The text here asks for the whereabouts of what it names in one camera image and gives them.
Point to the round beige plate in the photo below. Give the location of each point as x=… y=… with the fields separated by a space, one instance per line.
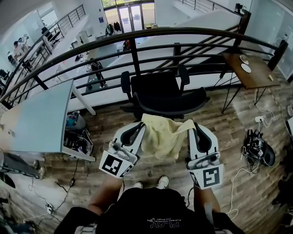
x=244 y=59
x=246 y=68

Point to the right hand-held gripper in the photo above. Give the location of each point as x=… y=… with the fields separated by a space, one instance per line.
x=210 y=176

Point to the person's black t-shirt torso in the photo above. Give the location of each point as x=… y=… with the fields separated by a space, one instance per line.
x=148 y=210

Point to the distant black balcony railing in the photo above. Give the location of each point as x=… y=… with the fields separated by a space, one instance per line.
x=68 y=19

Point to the black open equipment case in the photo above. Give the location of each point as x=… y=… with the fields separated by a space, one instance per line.
x=79 y=142

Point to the person's right forearm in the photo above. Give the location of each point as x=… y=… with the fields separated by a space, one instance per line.
x=206 y=198

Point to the rack of dark coats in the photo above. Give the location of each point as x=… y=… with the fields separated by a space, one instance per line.
x=113 y=27

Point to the pale yellow clothes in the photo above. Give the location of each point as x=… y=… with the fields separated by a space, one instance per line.
x=160 y=137

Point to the black power adapter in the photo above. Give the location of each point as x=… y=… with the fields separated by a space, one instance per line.
x=72 y=182

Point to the small pale yellow block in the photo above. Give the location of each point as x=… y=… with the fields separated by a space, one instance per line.
x=271 y=77

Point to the light blue white-legged table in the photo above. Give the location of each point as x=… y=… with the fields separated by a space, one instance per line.
x=34 y=118

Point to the glass entrance door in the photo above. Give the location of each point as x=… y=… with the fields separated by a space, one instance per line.
x=130 y=18

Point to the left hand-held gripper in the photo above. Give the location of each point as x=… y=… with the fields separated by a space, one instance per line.
x=114 y=163

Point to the person's white shoe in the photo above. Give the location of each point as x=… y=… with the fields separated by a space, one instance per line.
x=163 y=182
x=138 y=185

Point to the black office chair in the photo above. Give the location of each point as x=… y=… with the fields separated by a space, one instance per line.
x=160 y=91

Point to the person's left forearm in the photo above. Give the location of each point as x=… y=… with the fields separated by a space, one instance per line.
x=107 y=196

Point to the person's right white shoe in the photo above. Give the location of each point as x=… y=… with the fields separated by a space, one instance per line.
x=163 y=182

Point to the black metal curved railing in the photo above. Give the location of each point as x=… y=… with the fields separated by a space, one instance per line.
x=135 y=52

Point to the grey bin of colourful items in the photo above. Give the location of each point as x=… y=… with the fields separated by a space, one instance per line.
x=75 y=122

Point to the brown wooden hairpin-leg table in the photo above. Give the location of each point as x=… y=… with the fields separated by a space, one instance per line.
x=256 y=75

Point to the person's left white shoe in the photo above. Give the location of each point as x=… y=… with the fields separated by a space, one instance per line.
x=138 y=185

